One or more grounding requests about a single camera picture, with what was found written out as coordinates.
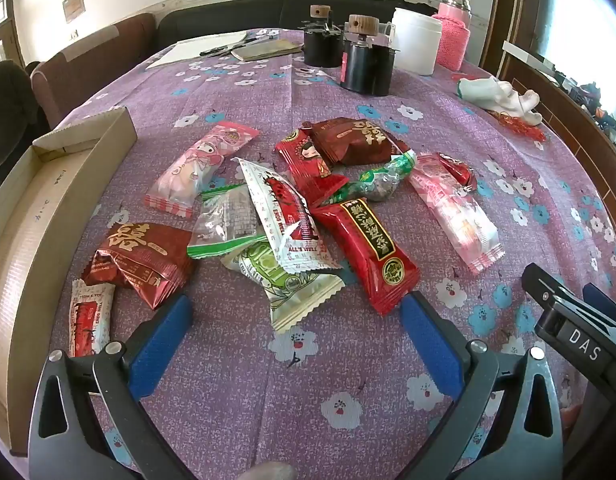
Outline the clear green-edged snack packet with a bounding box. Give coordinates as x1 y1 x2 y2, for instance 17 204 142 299
187 183 269 260

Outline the shallow cardboard box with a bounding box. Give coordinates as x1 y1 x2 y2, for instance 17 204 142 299
0 106 138 457

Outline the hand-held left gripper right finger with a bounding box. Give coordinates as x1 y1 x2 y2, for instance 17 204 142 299
399 290 564 480

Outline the white green-print snack packet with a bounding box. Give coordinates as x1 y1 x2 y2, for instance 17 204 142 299
222 245 346 333

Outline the black canister with wooden knob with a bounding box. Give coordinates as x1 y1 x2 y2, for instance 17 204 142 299
339 14 399 97
303 5 345 68

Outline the small red candy packet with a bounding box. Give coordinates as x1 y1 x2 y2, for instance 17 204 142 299
435 152 479 193

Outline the brown upholstered chair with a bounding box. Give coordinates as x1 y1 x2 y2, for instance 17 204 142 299
30 12 156 128

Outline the small white red snack packet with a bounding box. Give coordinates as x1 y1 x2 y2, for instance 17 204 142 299
68 277 116 358

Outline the pink cartoon snack packet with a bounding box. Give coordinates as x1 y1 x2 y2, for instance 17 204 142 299
144 122 261 218
408 154 505 276

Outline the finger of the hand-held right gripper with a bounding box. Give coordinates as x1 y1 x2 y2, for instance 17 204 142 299
582 282 616 333
521 262 581 311

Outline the white paper sheet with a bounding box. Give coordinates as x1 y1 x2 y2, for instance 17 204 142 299
146 30 249 70

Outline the white red-print snack packet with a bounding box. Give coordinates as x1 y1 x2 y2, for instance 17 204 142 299
235 157 343 273

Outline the green twisted candy packet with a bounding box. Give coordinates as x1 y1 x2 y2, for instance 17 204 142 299
330 151 419 206

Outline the red tassel ornament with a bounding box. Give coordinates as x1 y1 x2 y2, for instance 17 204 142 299
488 110 546 143

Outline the wooden cabinet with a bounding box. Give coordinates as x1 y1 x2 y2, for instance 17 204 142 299
480 0 616 211

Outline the red doll-print snack packet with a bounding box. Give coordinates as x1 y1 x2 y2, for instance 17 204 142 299
274 127 351 208

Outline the tan notebook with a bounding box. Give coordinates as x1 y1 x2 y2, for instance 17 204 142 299
231 39 303 62

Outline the purple floral tablecloth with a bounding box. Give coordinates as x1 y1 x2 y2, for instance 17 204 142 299
18 27 616 480

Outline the dark red gold-print snack packet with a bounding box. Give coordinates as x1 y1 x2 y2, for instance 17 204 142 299
303 117 411 167
82 222 196 311

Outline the long red black-label snack packet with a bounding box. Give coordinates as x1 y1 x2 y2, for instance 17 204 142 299
310 199 421 316

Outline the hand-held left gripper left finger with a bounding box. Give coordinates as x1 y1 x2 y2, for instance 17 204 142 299
30 294 199 480

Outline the pink thermos with knit sleeve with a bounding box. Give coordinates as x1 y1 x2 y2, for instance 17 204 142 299
432 0 473 72

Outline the white and green cloth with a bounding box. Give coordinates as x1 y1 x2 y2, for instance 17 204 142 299
456 76 544 126

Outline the black pen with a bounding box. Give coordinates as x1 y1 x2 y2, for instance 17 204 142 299
199 34 279 57

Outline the dark sofa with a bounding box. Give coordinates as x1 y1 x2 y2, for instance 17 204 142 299
158 0 439 51

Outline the white plastic jar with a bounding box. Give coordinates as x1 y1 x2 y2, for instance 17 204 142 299
390 7 443 76

